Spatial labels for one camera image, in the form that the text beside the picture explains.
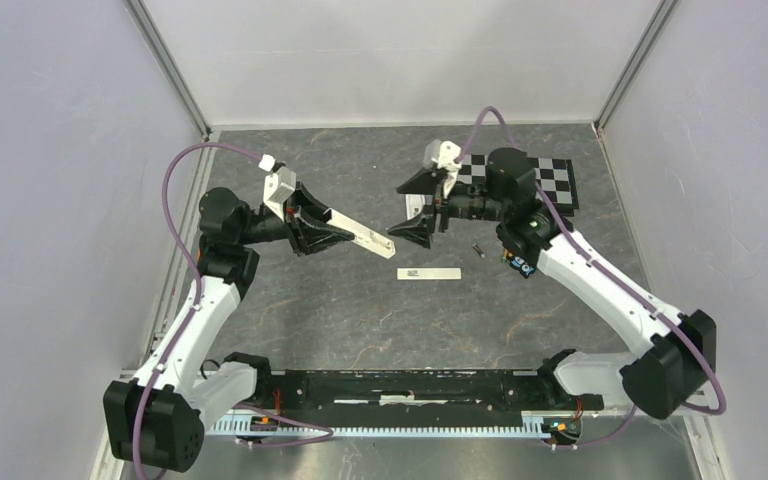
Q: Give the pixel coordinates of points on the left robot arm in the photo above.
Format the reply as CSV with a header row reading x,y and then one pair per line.
x,y
160,417

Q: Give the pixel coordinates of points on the black white chessboard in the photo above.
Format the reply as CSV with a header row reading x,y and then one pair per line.
x,y
555,176

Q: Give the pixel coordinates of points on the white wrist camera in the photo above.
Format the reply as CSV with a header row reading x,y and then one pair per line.
x,y
278,188
443,160

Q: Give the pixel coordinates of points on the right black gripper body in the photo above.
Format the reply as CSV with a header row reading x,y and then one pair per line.
x,y
441,208

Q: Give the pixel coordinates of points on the long white plastic bar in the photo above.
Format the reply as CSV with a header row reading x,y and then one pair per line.
x,y
364,236

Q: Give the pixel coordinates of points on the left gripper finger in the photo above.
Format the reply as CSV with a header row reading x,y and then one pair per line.
x,y
315,239
309,210

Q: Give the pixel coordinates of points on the white bar lid strip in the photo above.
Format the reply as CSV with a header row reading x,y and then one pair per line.
x,y
442,274

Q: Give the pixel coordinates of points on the white remote control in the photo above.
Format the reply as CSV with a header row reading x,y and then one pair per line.
x,y
414,204

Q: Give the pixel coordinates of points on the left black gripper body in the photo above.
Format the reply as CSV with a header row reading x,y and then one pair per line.
x,y
294,224

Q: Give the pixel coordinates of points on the black orange battery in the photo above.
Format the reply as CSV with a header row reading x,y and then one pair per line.
x,y
479,251

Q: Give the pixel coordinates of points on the slotted cable duct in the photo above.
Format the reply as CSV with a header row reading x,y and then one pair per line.
x,y
243,423

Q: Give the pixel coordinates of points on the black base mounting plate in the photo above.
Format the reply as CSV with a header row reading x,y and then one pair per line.
x,y
416,398

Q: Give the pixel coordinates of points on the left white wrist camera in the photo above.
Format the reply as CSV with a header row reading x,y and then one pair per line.
x,y
278,188

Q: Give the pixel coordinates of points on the blue owl eraser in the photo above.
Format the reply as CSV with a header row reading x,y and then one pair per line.
x,y
521,266

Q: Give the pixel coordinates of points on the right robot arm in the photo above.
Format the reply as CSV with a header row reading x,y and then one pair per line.
x,y
671,355

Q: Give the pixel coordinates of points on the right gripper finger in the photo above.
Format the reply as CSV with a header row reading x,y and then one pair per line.
x,y
427,182
418,230

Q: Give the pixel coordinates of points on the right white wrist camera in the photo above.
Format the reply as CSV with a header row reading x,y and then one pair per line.
x,y
443,160

